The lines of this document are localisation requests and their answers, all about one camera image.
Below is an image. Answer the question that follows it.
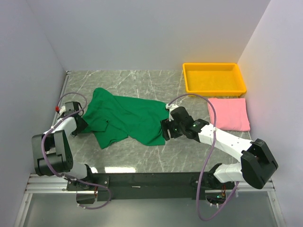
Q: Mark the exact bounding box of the green t shirt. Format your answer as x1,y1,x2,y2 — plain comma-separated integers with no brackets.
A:
82,87,169,149

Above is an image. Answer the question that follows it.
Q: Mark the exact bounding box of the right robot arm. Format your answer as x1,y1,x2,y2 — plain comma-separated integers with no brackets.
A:
161,105,278,189

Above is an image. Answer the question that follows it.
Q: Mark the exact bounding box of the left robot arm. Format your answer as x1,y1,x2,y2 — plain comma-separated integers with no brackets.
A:
32,101,93,183

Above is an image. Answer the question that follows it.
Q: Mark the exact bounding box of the folded pink t shirt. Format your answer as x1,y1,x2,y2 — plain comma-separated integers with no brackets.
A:
208,98,250,131

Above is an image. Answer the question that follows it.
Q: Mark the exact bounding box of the yellow plastic tray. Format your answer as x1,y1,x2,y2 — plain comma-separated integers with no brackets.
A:
183,63,247,96

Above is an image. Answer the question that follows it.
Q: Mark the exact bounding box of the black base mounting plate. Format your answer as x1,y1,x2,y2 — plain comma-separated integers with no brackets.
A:
66,172,235,201

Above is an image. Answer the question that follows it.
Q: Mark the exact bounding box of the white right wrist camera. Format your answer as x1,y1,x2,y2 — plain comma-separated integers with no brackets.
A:
165,104,178,111

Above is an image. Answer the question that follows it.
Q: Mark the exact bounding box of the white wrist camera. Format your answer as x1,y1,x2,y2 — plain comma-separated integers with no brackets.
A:
55,105,66,115
165,104,178,111

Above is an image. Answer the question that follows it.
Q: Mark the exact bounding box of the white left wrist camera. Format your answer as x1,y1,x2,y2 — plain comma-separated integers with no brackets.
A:
55,105,66,115

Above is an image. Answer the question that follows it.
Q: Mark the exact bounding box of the left side aluminium rail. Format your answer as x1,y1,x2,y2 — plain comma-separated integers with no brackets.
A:
51,70,71,133

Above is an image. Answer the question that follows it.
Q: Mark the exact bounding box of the aluminium extrusion rail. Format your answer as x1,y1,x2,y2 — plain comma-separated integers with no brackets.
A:
25,174,276,194

